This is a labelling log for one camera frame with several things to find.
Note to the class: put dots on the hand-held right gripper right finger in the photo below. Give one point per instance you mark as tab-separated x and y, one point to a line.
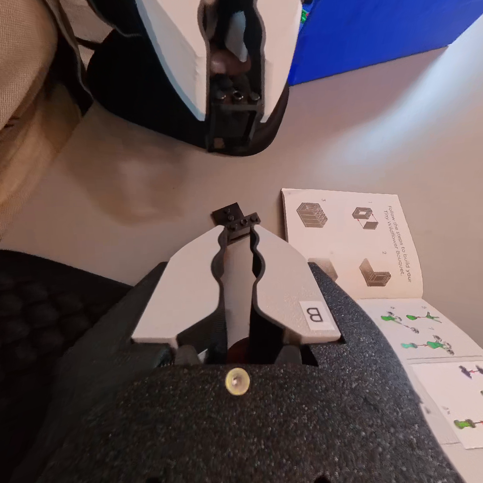
290	286

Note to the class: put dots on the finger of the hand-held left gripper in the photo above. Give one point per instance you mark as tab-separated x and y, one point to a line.
173	45
279	45

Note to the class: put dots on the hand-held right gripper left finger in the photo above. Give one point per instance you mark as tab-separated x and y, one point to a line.
185	294

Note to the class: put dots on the black lego box frame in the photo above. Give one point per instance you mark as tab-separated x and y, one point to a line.
234	120

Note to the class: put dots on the black L-shaped lego assembly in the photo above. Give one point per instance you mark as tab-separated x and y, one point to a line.
226	213

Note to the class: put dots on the blue plastic bin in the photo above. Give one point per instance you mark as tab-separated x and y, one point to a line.
377	34

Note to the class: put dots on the lego instruction booklet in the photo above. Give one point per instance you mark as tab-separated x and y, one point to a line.
339	234

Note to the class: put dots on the person's left hand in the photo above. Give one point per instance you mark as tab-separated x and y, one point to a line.
226	62

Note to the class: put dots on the person's floral beige garment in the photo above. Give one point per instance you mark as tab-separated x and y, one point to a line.
22	56

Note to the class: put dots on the black cushioned wrist rest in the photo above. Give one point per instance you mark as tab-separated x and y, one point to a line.
37	309

